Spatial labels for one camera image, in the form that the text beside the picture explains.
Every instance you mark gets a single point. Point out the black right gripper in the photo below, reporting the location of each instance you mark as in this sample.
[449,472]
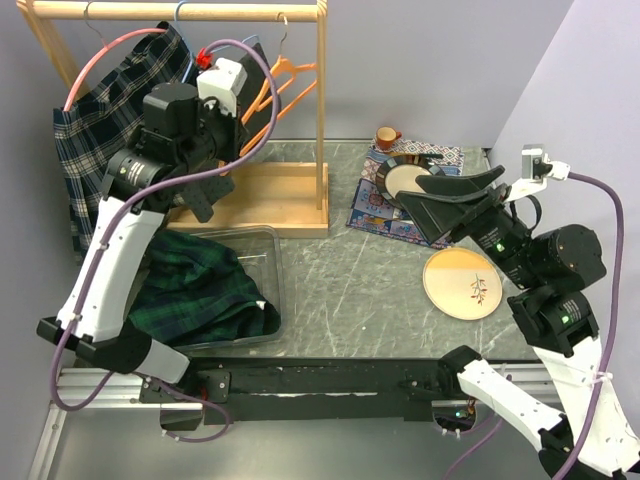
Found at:
[445,203]

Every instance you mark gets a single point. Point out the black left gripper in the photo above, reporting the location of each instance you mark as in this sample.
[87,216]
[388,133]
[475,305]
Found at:
[230,151]

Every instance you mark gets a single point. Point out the grey dotted skirt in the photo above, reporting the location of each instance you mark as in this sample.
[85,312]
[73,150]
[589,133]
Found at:
[252,100]

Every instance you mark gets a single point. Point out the orange plastic hanger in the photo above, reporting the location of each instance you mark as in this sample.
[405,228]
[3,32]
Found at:
[283,66]

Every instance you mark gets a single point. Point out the light blue wire hanger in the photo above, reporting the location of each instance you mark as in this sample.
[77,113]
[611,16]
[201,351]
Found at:
[193,38]

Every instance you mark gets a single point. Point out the green navy plaid skirt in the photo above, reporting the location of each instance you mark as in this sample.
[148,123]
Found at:
[200,295]

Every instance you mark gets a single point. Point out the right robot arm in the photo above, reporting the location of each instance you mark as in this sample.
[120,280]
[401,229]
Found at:
[588,436]

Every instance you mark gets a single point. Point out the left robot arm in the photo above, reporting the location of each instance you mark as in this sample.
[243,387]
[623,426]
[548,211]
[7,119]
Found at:
[185,130]

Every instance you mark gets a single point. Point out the navy cream plaid skirt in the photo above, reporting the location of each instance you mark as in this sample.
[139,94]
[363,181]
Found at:
[101,122]

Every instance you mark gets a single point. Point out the dark green cutlery back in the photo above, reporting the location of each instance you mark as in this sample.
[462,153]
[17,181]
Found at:
[431,156]

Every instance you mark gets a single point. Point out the black rimmed cream plate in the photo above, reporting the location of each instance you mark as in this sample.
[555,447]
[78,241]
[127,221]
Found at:
[399,173]

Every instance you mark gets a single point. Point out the wooden clothes rack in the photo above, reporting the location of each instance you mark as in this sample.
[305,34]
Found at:
[288,188]

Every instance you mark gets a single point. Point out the yellow plate with twig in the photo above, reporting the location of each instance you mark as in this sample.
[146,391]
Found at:
[462,284]

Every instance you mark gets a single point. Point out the patterned blue placemat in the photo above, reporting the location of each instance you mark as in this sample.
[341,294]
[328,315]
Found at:
[370,213]

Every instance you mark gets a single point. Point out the orange cup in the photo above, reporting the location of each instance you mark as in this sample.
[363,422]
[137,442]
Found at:
[385,137]

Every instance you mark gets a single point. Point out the clear plastic bin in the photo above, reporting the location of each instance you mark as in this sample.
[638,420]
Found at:
[260,280]

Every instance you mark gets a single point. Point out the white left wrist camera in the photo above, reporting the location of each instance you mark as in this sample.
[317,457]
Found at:
[222,83]

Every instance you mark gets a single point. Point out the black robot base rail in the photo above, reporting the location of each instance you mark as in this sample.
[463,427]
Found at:
[289,388]

